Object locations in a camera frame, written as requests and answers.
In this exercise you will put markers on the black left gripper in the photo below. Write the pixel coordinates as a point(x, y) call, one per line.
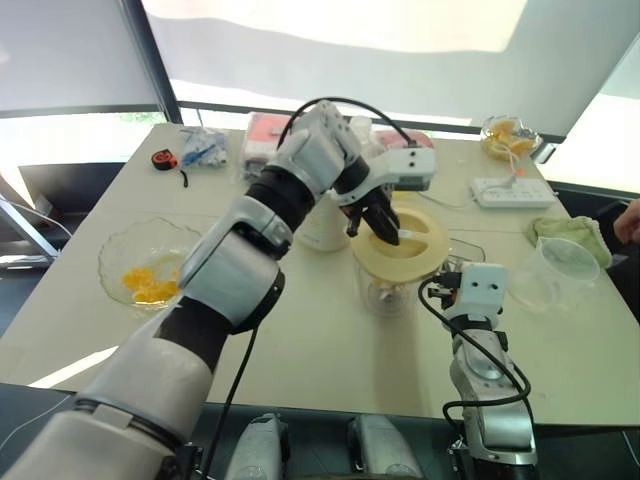
point(362, 204)

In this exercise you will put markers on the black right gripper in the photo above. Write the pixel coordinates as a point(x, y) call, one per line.
point(447, 287)

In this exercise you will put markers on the cream blender lid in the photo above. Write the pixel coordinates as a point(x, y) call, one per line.
point(395, 260)

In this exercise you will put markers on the clear blender jar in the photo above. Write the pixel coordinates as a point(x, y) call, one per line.
point(385, 297)

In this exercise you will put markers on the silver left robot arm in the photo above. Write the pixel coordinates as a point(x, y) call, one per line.
point(225, 270)

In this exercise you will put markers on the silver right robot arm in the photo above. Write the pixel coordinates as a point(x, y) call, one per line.
point(487, 390)

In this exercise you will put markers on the orange slice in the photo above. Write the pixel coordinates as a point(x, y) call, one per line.
point(157, 292)
point(136, 277)

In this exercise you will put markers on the person's bare hand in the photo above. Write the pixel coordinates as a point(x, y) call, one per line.
point(629, 225)

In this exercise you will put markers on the white cup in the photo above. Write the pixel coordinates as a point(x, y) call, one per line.
point(325, 230)

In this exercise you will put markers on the white power strip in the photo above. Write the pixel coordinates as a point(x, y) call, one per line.
point(515, 194)

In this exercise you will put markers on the red package in plastic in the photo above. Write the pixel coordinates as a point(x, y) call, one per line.
point(395, 136)

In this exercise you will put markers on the empty clear measuring cup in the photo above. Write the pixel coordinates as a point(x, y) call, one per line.
point(555, 280)

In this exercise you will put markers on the green cloth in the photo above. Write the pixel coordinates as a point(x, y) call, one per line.
point(555, 227)

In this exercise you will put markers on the white plug with orange tag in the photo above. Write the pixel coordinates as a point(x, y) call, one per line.
point(512, 170)

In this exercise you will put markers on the bagged red grey cloth stack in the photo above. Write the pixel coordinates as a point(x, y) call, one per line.
point(260, 145)

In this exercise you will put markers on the faceted glass bowl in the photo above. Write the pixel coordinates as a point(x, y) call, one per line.
point(532, 137)

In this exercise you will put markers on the black chair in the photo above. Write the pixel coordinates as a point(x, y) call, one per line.
point(600, 210)

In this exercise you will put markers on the plastic bag with blue pens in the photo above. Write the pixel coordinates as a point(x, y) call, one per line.
point(205, 147)

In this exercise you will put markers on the black orange tape measure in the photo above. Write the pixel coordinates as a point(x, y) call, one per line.
point(164, 159)

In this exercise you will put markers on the wavy clear glass bowl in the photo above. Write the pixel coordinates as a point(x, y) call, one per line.
point(120, 245)

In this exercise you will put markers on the black side furniture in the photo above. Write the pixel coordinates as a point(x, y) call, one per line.
point(65, 187)

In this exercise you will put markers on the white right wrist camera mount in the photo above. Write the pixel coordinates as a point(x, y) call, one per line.
point(482, 295)

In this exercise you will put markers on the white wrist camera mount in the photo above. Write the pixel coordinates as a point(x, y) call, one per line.
point(407, 167)
point(482, 295)

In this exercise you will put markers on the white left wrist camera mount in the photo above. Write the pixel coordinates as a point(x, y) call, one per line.
point(407, 167)

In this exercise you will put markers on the grey metal frame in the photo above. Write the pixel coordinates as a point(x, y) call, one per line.
point(30, 225)

